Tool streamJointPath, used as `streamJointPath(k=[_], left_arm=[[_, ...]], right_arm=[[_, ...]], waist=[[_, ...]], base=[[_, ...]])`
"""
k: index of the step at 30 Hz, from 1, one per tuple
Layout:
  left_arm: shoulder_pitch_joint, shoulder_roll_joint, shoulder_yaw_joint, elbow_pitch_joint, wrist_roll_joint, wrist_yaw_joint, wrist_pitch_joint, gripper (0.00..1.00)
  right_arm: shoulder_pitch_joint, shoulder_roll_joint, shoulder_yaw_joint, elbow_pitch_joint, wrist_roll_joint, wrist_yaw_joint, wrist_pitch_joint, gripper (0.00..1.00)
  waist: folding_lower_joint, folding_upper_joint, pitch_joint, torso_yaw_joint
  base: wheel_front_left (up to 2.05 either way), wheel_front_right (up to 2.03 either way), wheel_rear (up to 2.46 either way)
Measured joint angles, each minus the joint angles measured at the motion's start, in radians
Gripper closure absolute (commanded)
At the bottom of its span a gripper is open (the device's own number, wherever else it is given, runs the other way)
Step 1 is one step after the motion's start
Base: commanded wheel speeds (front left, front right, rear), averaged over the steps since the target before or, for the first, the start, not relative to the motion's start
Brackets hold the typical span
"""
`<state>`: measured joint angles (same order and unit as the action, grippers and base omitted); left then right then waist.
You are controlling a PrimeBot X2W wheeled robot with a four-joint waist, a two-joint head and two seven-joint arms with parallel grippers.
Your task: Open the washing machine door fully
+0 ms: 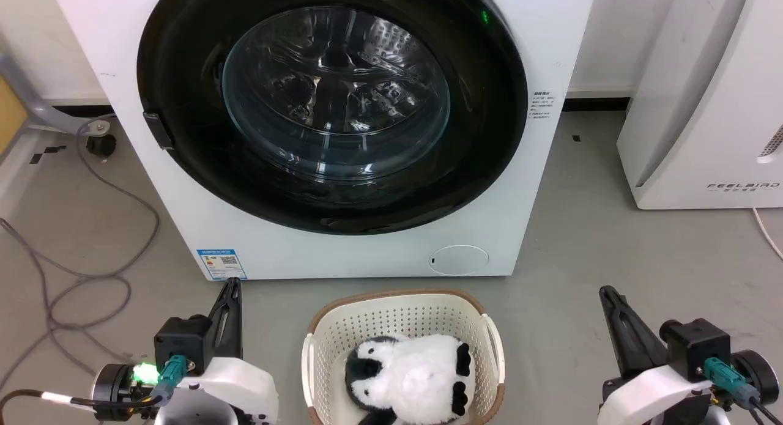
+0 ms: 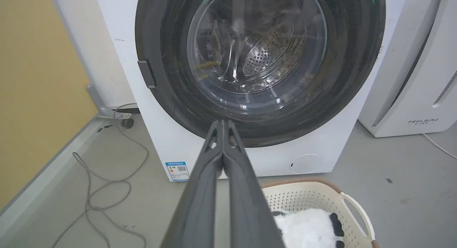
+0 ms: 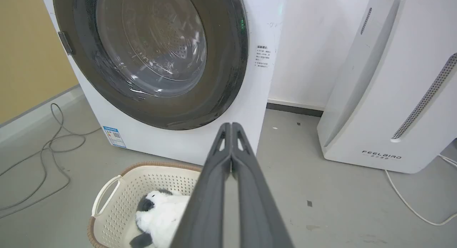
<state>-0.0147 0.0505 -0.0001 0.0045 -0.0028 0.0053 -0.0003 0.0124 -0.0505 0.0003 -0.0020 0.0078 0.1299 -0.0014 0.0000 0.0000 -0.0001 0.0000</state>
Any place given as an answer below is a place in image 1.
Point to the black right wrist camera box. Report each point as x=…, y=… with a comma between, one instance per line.
x=697, y=348

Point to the blue energy label sticker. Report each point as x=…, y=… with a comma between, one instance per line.
x=221, y=263

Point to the grey metal stand leg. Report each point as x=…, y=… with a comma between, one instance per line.
x=37, y=101

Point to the white front-load washing machine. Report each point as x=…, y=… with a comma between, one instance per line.
x=342, y=254

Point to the oval white filter cover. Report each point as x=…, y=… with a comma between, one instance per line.
x=458, y=260

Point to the cream perforated laundry basket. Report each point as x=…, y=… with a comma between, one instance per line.
x=397, y=318

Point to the white Feelbird appliance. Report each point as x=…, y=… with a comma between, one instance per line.
x=703, y=95

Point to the wooden panel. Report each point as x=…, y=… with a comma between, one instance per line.
x=9, y=116

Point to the small text label sticker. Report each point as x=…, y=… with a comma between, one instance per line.
x=541, y=107

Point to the black and white panda plush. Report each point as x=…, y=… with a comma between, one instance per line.
x=416, y=376

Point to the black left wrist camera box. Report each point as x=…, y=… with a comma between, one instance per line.
x=182, y=339

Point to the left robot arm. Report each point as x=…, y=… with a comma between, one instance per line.
x=113, y=391

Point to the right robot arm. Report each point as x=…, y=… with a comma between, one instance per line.
x=755, y=376

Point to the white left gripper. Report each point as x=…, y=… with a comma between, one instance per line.
x=235, y=385

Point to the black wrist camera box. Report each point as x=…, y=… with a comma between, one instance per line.
x=182, y=339
x=697, y=348

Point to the round black glass washer door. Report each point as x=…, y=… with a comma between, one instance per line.
x=336, y=101

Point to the black caster wheel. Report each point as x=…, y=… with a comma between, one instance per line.
x=101, y=144

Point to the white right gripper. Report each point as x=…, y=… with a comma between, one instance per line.
x=648, y=397

